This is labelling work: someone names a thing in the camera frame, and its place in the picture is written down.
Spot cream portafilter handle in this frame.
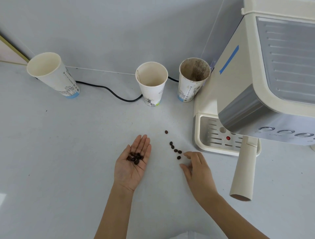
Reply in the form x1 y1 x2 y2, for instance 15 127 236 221
229 136 258 202

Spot beige board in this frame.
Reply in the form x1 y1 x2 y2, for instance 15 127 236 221
0 34 30 66

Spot green-based white paper cup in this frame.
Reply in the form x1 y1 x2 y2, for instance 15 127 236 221
135 62 169 108

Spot loose scattered coffee beans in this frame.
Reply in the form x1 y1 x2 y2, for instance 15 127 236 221
165 130 183 160

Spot person's white garment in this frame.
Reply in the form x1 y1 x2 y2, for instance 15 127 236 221
170 230 215 239

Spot heap of coffee beans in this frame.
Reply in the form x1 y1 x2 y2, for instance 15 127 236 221
126 152 144 165

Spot person's left hand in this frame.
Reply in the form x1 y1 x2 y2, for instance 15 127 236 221
114 134 152 193

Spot ribbed silver machine top plate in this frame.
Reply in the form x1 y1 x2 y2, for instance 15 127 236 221
255 16 315 102

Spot person's right hand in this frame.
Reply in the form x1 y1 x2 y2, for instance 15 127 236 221
179 151 219 204

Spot black power cable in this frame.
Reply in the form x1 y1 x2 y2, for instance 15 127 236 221
74 76 180 102

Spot blue tape strip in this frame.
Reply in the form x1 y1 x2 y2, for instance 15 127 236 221
219 45 240 75

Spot cream espresso machine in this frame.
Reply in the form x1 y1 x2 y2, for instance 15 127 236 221
192 0 315 158

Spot person's right forearm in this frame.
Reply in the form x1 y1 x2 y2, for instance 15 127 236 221
197 190 270 239

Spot cream drip tray with grille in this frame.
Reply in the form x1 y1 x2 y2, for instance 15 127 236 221
194 113 261 157

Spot clean white paper cup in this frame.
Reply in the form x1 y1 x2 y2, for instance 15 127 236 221
26 52 81 99

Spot person's left forearm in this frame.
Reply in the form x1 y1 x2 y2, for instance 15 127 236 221
94 183 135 239

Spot coffee-stained paper cup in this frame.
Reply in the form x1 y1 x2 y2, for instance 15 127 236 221
178 58 211 103

